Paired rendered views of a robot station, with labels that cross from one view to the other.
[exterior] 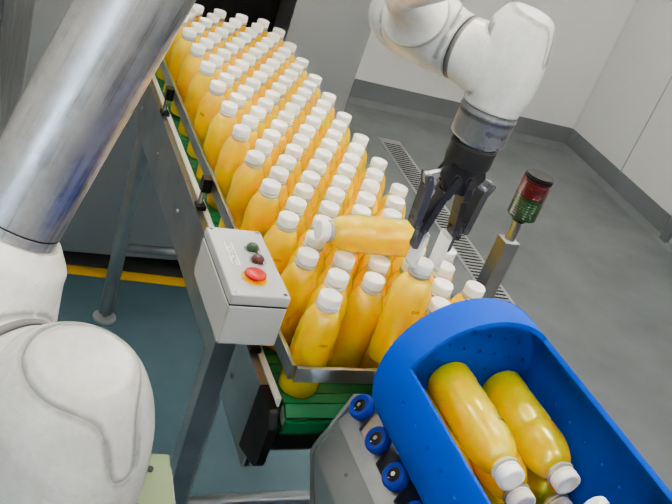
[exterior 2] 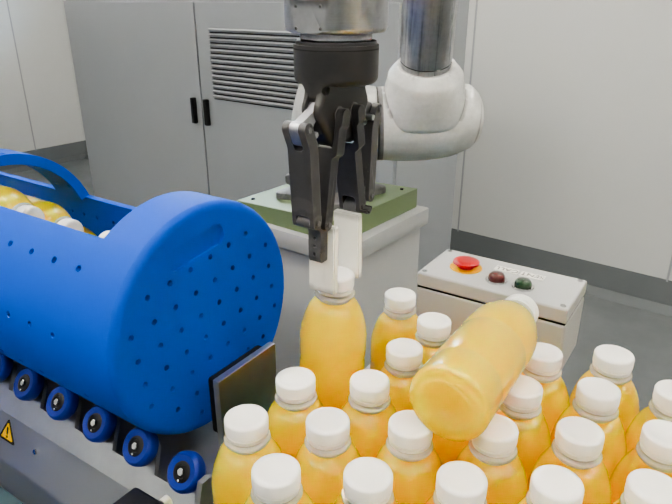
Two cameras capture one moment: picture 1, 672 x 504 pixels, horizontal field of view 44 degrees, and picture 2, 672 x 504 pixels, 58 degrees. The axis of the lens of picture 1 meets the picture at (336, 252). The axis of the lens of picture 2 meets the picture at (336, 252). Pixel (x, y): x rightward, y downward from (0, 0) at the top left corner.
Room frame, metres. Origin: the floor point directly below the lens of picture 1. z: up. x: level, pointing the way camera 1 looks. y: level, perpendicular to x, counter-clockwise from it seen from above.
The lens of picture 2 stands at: (1.75, -0.40, 1.44)
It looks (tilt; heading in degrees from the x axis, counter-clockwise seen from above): 23 degrees down; 153
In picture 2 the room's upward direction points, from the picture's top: straight up
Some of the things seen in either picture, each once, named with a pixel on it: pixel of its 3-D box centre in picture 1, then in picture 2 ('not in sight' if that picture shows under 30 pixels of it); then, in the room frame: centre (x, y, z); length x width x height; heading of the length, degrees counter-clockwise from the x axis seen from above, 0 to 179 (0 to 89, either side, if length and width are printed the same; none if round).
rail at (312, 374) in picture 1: (397, 376); not in sight; (1.22, -0.18, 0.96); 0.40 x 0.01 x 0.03; 120
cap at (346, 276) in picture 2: (421, 266); (335, 281); (1.25, -0.14, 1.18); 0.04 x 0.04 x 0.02
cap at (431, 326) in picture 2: (337, 278); (433, 326); (1.25, -0.02, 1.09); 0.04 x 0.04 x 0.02
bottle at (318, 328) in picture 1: (312, 345); (396, 368); (1.18, -0.02, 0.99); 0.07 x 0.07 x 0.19
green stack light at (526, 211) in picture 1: (525, 205); not in sight; (1.66, -0.34, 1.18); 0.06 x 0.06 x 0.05
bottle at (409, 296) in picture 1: (402, 314); (332, 363); (1.24, -0.15, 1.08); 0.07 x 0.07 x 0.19
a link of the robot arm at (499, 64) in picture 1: (504, 55); not in sight; (1.25, -0.13, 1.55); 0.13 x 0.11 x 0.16; 64
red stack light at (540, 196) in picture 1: (534, 187); not in sight; (1.66, -0.34, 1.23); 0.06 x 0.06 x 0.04
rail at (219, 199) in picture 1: (199, 151); not in sight; (1.82, 0.39, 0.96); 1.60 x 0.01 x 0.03; 30
